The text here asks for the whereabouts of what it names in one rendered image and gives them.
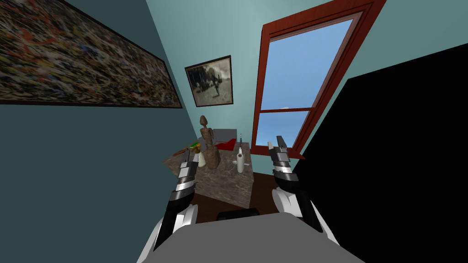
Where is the grey and red box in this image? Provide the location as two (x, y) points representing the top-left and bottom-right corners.
(213, 128), (238, 152)

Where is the red framed window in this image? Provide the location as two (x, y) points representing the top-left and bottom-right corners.
(250, 0), (388, 160)

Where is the white spray bottle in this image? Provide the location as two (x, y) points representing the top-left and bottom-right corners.
(190, 142), (207, 169)

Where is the small dark framed picture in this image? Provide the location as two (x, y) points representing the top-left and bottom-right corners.
(184, 55), (234, 108)

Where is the brown figure statue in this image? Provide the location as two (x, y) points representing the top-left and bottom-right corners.
(199, 115), (222, 170)

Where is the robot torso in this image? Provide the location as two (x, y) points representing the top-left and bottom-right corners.
(137, 207), (366, 263)

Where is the large abstract speckled painting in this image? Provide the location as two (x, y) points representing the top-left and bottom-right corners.
(0, 0), (183, 110)

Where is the white paper towel roll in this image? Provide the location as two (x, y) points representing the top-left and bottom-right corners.
(233, 146), (251, 174)

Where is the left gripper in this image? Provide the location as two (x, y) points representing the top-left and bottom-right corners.
(178, 147), (199, 180)

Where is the brown marble table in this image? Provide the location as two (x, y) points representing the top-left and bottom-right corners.
(162, 141), (255, 209)

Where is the black tall cupboard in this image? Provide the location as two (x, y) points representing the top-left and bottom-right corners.
(292, 43), (468, 263)

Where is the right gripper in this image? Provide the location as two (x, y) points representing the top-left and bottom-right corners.
(268, 135), (293, 173)

